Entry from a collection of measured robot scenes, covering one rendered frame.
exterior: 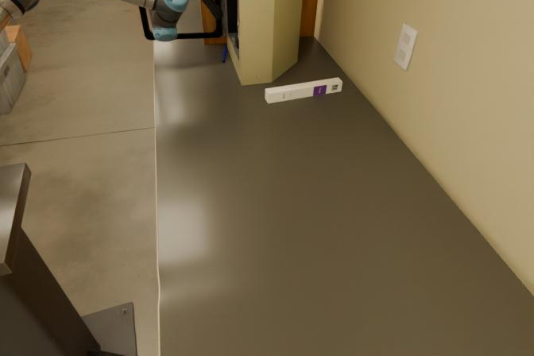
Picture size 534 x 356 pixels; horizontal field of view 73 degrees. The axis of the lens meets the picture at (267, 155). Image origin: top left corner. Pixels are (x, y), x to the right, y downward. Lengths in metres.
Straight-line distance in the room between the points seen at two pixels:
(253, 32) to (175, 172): 0.53
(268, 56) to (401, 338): 0.92
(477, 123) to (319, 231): 0.43
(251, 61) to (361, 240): 0.72
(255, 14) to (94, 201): 1.54
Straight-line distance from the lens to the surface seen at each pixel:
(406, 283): 0.80
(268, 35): 1.25
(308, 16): 1.69
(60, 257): 2.15
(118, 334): 1.81
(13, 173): 1.13
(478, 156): 0.96
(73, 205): 2.37
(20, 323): 1.23
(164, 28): 1.22
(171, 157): 1.02
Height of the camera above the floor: 1.59
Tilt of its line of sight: 40 degrees down
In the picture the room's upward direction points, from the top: 2 degrees clockwise
